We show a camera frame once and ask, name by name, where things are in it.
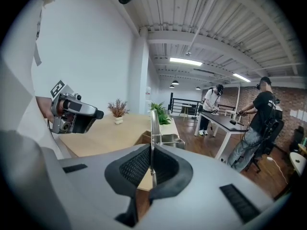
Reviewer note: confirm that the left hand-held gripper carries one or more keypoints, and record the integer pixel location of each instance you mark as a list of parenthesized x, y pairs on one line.
[(61, 126)]

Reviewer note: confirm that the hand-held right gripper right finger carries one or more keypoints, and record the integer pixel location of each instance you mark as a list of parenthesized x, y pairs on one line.
[(204, 188)]

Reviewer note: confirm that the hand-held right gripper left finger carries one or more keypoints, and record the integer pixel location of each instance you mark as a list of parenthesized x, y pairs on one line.
[(91, 188)]

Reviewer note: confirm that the person's left forearm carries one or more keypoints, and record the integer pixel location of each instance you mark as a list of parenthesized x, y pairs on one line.
[(44, 108)]

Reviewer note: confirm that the person's left hand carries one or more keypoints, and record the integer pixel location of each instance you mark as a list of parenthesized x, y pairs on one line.
[(64, 108)]

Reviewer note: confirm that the white knobbly vase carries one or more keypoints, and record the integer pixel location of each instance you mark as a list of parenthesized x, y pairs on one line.
[(118, 120)]

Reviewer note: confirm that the brown dried plant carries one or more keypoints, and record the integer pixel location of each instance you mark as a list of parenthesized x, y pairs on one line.
[(118, 108)]

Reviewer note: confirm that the wooden organizer box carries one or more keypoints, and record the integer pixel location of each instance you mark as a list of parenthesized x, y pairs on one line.
[(144, 138)]

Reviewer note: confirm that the black top white leg table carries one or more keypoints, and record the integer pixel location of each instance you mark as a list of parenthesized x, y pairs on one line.
[(223, 121)]

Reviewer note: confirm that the green leafy plant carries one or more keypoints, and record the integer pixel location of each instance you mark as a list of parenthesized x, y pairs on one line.
[(164, 118)]

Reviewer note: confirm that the person's white shirt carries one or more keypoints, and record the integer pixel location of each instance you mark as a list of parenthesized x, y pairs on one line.
[(19, 68)]

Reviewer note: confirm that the black stair railing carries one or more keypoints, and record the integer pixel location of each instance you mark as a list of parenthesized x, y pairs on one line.
[(171, 102)]

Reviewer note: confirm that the black office chair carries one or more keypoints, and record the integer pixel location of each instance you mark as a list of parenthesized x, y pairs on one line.
[(275, 133)]

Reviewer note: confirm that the white round table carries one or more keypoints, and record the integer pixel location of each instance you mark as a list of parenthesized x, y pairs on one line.
[(297, 163)]

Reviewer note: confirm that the long ceiling light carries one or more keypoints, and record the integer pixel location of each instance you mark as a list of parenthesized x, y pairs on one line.
[(241, 77), (185, 61)]

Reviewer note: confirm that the white ceiling pipe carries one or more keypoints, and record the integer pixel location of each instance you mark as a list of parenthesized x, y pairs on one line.
[(205, 15)]

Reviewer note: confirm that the red and white wall sign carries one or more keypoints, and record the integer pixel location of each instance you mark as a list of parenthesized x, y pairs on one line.
[(148, 91)]

